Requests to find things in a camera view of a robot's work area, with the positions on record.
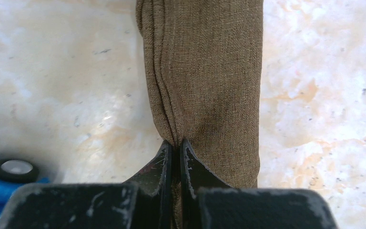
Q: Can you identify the blue toy car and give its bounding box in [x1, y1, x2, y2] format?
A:
[0, 157, 50, 229]

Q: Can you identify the brown cloth napkin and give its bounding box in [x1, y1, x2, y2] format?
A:
[135, 0, 264, 229]

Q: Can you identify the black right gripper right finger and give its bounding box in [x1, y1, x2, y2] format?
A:
[180, 139, 232, 229]

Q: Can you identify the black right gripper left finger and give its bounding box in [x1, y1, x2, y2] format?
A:
[124, 140, 173, 229]

